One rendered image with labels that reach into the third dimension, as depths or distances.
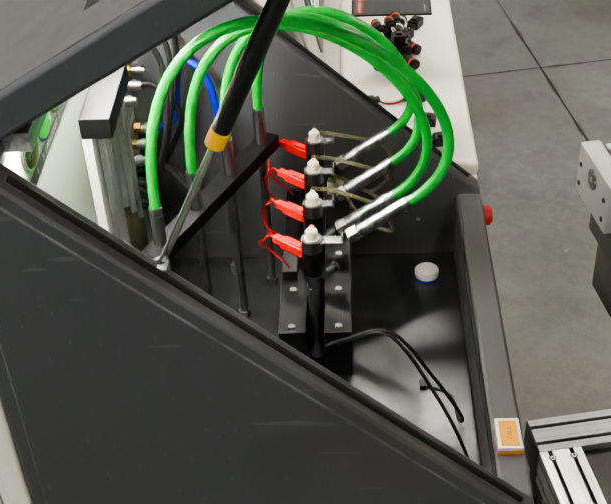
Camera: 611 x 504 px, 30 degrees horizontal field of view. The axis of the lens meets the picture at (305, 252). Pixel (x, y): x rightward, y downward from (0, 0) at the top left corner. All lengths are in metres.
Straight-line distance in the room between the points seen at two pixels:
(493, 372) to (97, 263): 0.63
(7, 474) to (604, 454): 1.44
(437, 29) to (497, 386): 0.95
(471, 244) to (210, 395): 0.65
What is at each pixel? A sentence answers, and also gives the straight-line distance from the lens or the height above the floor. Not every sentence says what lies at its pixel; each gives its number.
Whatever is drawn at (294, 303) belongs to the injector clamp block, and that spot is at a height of 0.98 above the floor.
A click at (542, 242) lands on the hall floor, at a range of 3.30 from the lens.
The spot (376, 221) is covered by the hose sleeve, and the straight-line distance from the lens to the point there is 1.45.
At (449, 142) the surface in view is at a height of 1.25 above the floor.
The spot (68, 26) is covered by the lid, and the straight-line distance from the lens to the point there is 0.99.
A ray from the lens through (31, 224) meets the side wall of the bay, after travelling 1.07.
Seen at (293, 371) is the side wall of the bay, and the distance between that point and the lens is 1.16.
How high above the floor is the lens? 2.00
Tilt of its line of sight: 38 degrees down
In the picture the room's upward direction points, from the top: 3 degrees counter-clockwise
